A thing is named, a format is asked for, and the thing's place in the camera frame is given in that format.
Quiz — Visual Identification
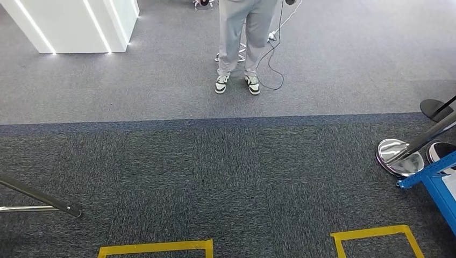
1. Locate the stainless steel workbench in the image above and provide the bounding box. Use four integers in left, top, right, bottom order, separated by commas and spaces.
0, 174, 83, 219

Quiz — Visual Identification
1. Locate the blue metal shelf rack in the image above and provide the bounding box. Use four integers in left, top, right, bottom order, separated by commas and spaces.
396, 151, 456, 237

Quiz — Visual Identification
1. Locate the person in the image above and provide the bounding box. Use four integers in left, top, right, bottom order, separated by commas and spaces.
214, 0, 279, 96

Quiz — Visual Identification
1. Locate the yellow floor tape square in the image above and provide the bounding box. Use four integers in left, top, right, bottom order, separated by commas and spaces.
330, 224, 425, 258

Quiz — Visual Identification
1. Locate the white illuminated pillar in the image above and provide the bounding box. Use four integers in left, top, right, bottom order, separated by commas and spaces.
0, 0, 140, 55

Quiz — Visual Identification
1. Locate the black stanchion with round base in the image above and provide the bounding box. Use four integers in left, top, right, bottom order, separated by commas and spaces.
419, 95, 456, 124

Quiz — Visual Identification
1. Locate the white cable with plug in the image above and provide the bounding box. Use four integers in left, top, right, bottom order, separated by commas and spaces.
268, 0, 303, 42

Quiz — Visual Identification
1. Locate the black controller cable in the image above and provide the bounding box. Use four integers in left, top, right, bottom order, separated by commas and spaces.
255, 0, 286, 91

